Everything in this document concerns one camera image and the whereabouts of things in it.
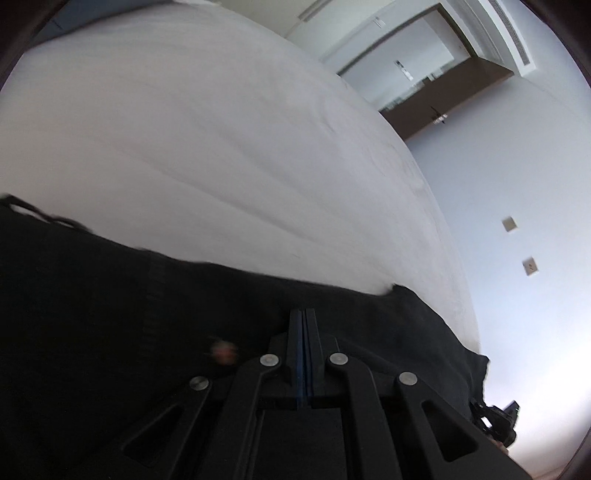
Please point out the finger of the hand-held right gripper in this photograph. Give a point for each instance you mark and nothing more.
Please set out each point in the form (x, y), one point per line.
(496, 417)

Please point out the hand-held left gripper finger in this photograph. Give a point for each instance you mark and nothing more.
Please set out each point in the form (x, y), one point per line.
(308, 369)
(299, 369)

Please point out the black denim pants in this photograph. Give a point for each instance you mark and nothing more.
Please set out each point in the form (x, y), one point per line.
(92, 323)

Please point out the bed with white sheet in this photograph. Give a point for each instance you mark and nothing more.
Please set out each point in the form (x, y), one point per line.
(184, 138)

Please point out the brown wooden door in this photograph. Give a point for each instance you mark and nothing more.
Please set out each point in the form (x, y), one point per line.
(443, 101)

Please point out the white ceiling air vent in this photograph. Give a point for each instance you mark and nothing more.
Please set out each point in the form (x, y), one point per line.
(517, 44)

